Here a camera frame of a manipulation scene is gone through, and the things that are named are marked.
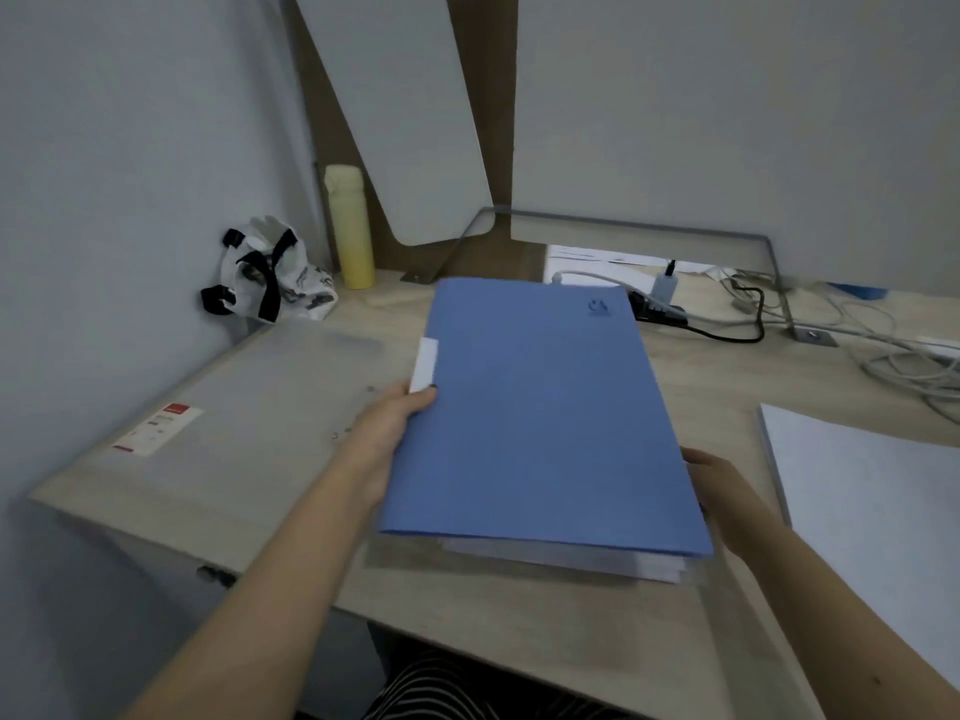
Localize yellow bottle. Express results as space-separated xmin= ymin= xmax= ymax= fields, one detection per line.
xmin=323 ymin=164 xmax=376 ymax=291

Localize brown cardboard board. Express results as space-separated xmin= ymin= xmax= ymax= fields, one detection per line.
xmin=281 ymin=0 xmax=549 ymax=282

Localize loose white papers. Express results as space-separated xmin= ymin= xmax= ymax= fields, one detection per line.
xmin=543 ymin=244 xmax=740 ymax=293

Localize person's left hand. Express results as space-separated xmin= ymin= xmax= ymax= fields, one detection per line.
xmin=328 ymin=380 xmax=440 ymax=512

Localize tangle of white cables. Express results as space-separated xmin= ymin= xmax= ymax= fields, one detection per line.
xmin=719 ymin=273 xmax=960 ymax=425

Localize blue folder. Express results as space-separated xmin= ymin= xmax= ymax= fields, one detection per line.
xmin=378 ymin=276 xmax=715 ymax=560

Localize person's right forearm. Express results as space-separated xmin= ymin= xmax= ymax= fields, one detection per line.
xmin=746 ymin=520 xmax=960 ymax=720

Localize person's right hand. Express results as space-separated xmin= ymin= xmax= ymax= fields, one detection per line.
xmin=680 ymin=447 xmax=790 ymax=565

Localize stack of white paper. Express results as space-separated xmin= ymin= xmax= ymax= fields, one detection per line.
xmin=757 ymin=402 xmax=960 ymax=691

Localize striped trousers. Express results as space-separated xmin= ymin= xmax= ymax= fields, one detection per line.
xmin=363 ymin=644 xmax=639 ymax=720

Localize white rounded board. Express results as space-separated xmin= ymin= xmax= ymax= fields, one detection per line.
xmin=292 ymin=0 xmax=495 ymax=247

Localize large white board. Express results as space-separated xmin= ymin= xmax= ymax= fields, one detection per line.
xmin=509 ymin=0 xmax=960 ymax=297

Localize white black printed bag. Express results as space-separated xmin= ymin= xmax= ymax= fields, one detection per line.
xmin=200 ymin=215 xmax=340 ymax=325

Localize person's left forearm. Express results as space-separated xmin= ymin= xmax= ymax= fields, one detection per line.
xmin=123 ymin=460 xmax=376 ymax=720

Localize transparent folder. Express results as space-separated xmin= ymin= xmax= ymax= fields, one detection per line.
xmin=29 ymin=319 xmax=714 ymax=593

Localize white paper sheets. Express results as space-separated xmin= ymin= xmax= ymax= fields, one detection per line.
xmin=440 ymin=537 xmax=690 ymax=587

